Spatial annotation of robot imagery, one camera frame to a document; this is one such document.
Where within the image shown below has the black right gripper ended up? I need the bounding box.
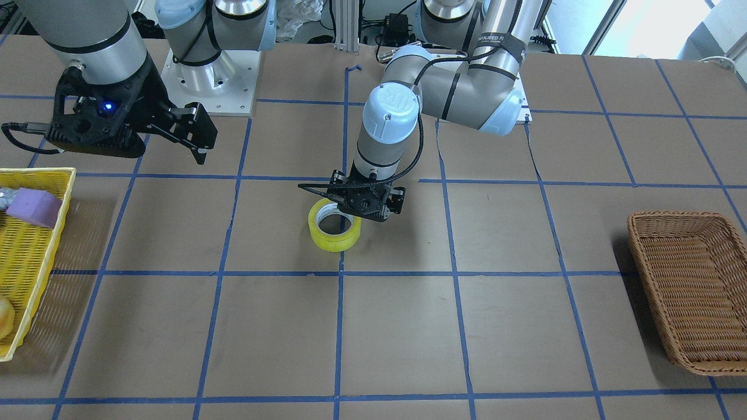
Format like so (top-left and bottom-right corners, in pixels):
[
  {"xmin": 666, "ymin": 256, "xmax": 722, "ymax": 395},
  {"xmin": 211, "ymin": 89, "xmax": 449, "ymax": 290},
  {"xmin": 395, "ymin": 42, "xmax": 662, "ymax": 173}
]
[{"xmin": 134, "ymin": 58, "xmax": 217, "ymax": 165}]

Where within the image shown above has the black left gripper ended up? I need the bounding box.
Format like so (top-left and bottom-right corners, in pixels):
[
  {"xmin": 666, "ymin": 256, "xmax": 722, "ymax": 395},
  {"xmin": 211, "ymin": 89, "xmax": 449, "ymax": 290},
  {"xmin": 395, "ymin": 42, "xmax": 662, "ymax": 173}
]
[{"xmin": 330, "ymin": 169, "xmax": 406, "ymax": 218}]

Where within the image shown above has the yellow tape roll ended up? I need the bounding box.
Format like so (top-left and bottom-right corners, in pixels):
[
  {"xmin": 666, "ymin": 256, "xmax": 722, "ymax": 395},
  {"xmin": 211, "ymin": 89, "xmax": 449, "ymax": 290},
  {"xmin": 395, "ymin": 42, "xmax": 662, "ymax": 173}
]
[{"xmin": 308, "ymin": 198, "xmax": 362, "ymax": 253}]

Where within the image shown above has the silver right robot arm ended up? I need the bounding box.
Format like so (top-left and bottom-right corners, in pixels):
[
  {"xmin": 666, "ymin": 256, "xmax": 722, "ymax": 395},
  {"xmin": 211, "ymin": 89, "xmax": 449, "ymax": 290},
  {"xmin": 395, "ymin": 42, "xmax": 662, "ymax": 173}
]
[{"xmin": 2, "ymin": 1, "xmax": 277, "ymax": 165}]

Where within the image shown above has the silver cylinder connector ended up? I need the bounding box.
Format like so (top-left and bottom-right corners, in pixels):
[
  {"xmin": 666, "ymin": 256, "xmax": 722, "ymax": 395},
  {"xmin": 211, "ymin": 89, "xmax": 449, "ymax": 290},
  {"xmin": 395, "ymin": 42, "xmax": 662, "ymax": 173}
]
[{"xmin": 375, "ymin": 41, "xmax": 421, "ymax": 64}]

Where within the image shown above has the purple sponge block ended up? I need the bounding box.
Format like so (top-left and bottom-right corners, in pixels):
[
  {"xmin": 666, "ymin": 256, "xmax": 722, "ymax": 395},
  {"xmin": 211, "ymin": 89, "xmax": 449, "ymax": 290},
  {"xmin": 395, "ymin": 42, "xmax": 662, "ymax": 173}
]
[{"xmin": 5, "ymin": 188, "xmax": 63, "ymax": 229}]

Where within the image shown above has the yellow plastic basket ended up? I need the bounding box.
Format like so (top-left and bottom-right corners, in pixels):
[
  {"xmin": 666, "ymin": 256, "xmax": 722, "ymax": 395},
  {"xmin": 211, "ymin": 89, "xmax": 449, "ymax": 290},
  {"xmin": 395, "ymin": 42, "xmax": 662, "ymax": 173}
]
[{"xmin": 1, "ymin": 167, "xmax": 76, "ymax": 362}]

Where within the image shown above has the toy croissant bread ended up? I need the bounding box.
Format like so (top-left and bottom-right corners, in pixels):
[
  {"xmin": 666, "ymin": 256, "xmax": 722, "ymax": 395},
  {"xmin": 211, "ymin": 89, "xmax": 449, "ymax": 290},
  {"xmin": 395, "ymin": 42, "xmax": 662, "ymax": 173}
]
[{"xmin": 0, "ymin": 295, "xmax": 15, "ymax": 340}]

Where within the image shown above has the brown wicker basket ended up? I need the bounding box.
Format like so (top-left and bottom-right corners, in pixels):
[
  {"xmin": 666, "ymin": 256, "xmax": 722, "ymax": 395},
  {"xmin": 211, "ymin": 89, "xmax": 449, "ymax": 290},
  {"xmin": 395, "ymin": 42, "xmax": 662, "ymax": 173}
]
[{"xmin": 627, "ymin": 211, "xmax": 746, "ymax": 376}]

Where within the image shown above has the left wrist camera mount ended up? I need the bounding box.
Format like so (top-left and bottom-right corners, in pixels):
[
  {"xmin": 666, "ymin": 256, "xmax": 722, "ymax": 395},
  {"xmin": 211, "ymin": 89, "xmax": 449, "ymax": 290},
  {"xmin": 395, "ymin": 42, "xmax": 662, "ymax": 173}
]
[{"xmin": 329, "ymin": 185, "xmax": 392, "ymax": 222}]

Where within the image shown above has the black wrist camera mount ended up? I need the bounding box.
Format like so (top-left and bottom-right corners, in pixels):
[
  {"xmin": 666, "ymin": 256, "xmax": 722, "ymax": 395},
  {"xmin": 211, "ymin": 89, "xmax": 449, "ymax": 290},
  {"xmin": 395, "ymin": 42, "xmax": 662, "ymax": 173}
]
[{"xmin": 45, "ymin": 66, "xmax": 146, "ymax": 159}]

